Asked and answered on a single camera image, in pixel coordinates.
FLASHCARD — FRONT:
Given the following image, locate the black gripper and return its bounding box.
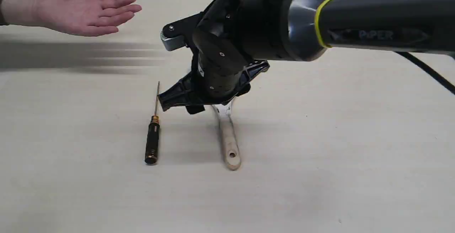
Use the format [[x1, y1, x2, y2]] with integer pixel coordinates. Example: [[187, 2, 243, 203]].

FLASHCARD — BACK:
[[157, 60, 270, 115]]

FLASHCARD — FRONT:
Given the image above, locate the black gold handled screwdriver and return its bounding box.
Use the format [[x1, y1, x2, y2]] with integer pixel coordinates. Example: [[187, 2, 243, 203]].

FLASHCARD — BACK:
[[144, 81, 160, 165]]

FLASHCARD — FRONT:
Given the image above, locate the wrench with beige handle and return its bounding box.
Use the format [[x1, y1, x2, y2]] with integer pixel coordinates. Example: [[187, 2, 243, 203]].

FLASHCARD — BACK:
[[212, 98, 241, 171]]

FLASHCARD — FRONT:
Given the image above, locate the forearm in black sleeve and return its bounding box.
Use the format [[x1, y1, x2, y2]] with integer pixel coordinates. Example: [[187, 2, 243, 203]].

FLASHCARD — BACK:
[[0, 0, 46, 27]]

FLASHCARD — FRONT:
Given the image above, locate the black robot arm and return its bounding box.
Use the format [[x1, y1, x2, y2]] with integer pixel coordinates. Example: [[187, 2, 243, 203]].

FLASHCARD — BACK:
[[156, 0, 455, 115]]

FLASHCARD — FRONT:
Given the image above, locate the open bare human hand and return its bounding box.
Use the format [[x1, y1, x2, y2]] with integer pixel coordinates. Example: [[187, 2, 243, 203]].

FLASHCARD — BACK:
[[33, 0, 143, 37]]

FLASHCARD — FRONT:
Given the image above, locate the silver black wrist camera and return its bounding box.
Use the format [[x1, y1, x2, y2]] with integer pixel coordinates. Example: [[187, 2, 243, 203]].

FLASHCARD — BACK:
[[160, 11, 204, 51]]

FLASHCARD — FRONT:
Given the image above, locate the black cable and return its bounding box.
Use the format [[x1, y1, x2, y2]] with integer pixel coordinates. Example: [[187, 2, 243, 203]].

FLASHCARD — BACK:
[[393, 51, 455, 95]]

